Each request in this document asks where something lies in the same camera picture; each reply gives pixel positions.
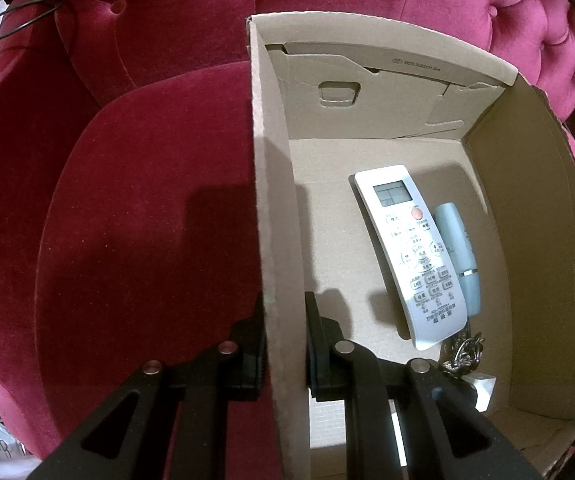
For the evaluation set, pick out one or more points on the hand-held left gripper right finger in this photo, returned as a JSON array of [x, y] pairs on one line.
[[320, 360]]

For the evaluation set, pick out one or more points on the small white charger plug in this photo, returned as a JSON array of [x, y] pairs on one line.
[[482, 391]]

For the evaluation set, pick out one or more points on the red tufted velvet sofa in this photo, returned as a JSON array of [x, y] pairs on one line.
[[142, 185]]

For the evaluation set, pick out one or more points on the light blue tube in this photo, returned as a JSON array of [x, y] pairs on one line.
[[460, 260]]

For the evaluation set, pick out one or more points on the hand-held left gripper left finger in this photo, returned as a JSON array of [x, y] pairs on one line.
[[252, 360]]

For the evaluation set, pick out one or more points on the cardboard box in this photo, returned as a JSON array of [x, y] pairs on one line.
[[527, 210]]

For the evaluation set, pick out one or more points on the white remote control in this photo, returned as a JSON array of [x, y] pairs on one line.
[[412, 260]]

